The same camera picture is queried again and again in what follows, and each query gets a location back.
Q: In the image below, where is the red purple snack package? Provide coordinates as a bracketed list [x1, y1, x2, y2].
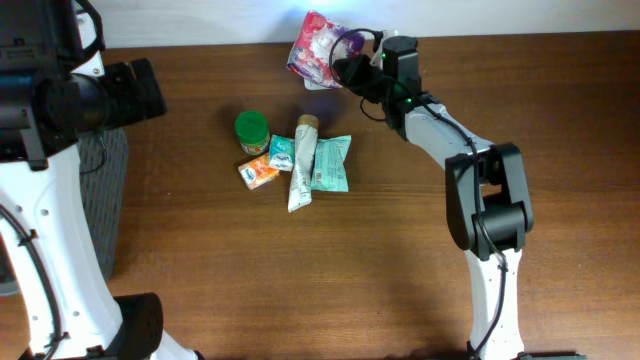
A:
[286, 10, 365, 88]

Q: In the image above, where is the white tube brown cap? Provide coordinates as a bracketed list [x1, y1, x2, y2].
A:
[288, 114, 319, 212]

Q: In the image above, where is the mint green wipes packet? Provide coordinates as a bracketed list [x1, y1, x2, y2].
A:
[311, 135, 352, 193]

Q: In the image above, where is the teal small tissue pack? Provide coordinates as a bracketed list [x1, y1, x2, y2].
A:
[268, 135, 295, 172]

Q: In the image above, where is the green lid jar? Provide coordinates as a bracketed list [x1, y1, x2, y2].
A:
[235, 111, 271, 155]

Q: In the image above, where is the orange small packet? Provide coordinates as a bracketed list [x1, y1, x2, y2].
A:
[238, 153, 280, 190]

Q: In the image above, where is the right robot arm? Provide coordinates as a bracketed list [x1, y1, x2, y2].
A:
[329, 32, 534, 359]

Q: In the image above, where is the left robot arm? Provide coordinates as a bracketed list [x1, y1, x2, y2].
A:
[1, 1, 197, 359]

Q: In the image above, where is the grey plastic mesh basket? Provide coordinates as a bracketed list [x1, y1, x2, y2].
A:
[77, 129, 129, 280]

